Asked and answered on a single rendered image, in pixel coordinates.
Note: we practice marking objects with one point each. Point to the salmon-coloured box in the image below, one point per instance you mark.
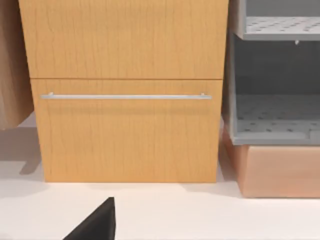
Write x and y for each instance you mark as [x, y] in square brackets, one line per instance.
[280, 170]

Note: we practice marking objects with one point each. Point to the grey pierced drawer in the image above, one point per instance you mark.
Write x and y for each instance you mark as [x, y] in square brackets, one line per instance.
[272, 100]

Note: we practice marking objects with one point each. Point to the pale wooden cupboard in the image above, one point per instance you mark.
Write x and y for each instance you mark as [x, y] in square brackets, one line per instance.
[12, 75]

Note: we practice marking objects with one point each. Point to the grey pierced shelf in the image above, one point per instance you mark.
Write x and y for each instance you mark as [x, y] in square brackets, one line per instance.
[280, 22]

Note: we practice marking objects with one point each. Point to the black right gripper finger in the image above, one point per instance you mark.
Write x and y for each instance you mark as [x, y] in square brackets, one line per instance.
[103, 223]

